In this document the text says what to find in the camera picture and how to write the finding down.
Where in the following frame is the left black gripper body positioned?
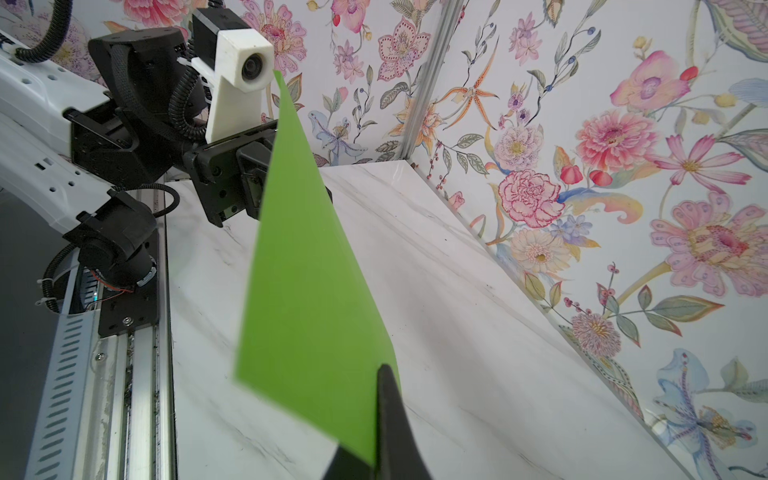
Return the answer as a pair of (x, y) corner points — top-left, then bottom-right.
(183, 120), (278, 227)

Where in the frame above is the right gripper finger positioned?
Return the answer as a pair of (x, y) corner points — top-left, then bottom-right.
(324, 364), (431, 480)

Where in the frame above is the green square paper sheet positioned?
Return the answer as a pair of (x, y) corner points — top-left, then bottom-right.
(235, 90), (396, 465)

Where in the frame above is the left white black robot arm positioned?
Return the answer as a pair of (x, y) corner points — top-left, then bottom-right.
(1, 18), (278, 291)

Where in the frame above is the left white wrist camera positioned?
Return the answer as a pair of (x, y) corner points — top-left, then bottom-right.
(191, 7), (275, 143)

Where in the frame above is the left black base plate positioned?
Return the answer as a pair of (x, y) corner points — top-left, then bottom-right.
(97, 230), (160, 338)

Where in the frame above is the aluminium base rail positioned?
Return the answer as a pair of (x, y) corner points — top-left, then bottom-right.
(70, 190), (178, 479)

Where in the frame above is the left black corrugated cable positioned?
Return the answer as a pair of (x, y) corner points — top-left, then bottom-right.
(14, 0), (74, 65)

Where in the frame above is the left aluminium corner post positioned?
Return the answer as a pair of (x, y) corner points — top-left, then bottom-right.
(398, 0), (464, 160)

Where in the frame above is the white perforated cable tray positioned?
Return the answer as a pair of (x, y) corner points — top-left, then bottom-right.
(24, 267), (94, 479)

